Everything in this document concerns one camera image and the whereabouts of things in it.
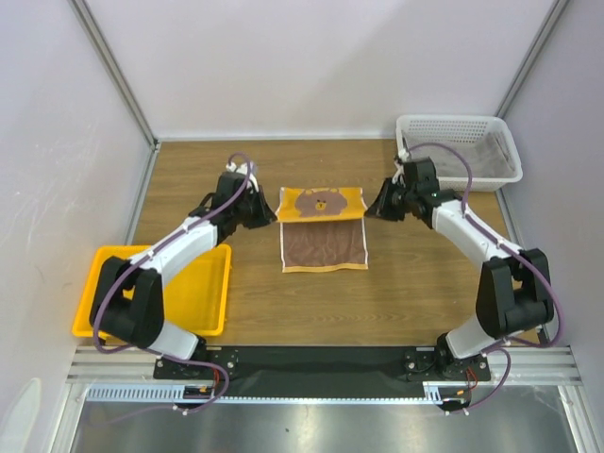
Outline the grey towel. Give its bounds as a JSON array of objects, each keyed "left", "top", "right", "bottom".
[{"left": 405, "top": 136, "right": 514, "bottom": 179}]

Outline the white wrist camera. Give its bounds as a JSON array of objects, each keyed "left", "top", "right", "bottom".
[
  {"left": 226, "top": 160, "right": 259, "bottom": 191},
  {"left": 392, "top": 149, "right": 411, "bottom": 184}
]

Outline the yellow plastic bin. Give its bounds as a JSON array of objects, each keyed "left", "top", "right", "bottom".
[{"left": 72, "top": 244, "right": 232, "bottom": 338}]

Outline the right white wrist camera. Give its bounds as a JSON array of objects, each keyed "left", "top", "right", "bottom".
[{"left": 392, "top": 149, "right": 411, "bottom": 184}]

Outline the aluminium frame rail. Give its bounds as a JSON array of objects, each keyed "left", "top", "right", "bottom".
[{"left": 67, "top": 0, "right": 158, "bottom": 149}]

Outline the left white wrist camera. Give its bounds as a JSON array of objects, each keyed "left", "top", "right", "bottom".
[{"left": 226, "top": 160, "right": 259, "bottom": 191}]

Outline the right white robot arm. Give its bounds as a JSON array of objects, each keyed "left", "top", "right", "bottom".
[{"left": 365, "top": 158, "right": 555, "bottom": 379}]

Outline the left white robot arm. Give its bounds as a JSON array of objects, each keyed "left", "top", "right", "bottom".
[{"left": 89, "top": 164, "right": 277, "bottom": 378}]

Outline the white perforated basket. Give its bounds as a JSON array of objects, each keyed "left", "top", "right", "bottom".
[{"left": 395, "top": 114, "right": 523, "bottom": 192}]

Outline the brown towel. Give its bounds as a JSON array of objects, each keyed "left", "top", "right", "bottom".
[{"left": 277, "top": 187, "right": 369, "bottom": 273}]

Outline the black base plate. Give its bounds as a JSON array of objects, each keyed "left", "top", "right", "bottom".
[{"left": 155, "top": 344, "right": 492, "bottom": 400}]

